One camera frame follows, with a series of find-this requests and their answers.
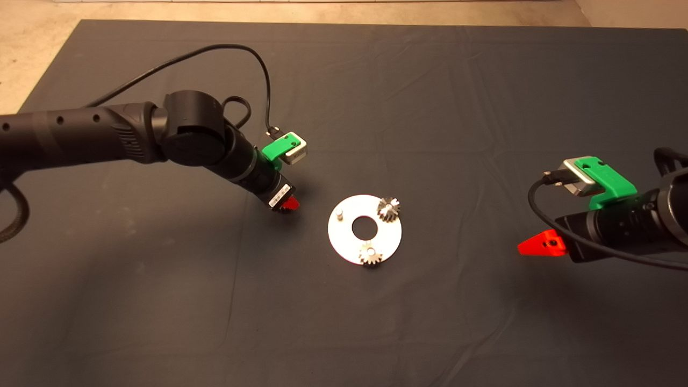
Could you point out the round metal carrier plate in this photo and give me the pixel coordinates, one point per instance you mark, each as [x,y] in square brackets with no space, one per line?
[344,242]

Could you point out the right green camera mount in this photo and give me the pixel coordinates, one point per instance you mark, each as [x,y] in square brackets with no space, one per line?
[610,180]

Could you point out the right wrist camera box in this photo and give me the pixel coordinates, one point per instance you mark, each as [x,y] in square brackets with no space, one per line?
[578,177]

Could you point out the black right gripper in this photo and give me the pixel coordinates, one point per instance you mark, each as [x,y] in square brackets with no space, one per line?
[618,228]

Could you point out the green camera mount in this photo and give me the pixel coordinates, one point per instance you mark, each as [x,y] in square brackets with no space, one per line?
[610,180]
[277,148]

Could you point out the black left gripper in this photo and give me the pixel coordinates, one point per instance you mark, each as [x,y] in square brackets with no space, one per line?
[269,183]

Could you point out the dark grey table cloth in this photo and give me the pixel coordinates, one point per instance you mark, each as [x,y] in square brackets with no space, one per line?
[344,322]

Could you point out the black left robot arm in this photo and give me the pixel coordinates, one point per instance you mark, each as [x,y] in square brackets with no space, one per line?
[80,137]

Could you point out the left green camera mount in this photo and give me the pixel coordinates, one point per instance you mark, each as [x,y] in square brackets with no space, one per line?
[277,148]

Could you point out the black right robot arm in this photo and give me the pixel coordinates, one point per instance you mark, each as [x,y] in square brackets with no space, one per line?
[678,209]

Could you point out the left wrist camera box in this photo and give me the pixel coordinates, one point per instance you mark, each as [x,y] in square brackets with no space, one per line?
[296,153]

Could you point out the small steel planetary gear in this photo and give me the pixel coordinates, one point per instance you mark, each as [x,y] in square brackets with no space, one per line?
[370,255]
[388,209]

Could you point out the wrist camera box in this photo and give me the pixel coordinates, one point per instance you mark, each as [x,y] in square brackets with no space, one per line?
[578,177]
[296,153]

